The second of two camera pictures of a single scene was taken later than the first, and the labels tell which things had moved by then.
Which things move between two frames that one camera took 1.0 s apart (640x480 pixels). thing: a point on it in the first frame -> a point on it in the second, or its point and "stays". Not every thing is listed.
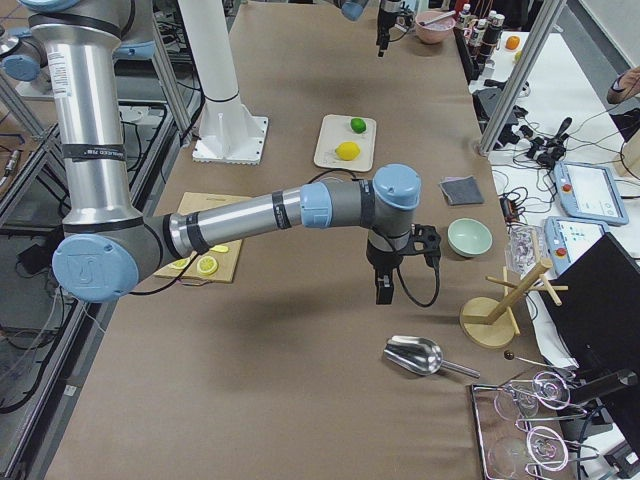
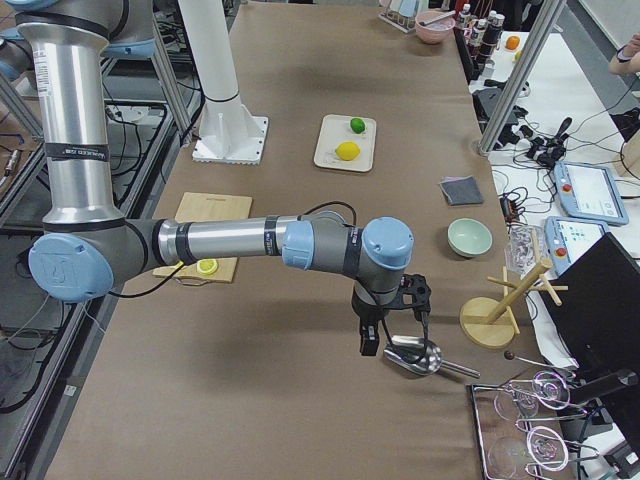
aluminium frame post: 514,92 stays
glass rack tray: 518,427 stays
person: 625,86 -> 627,57
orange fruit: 512,42 stays
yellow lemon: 347,151 stays
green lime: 358,125 stays
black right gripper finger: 384,283 -> 369,339
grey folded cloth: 461,190 stays
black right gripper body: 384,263 -> 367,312
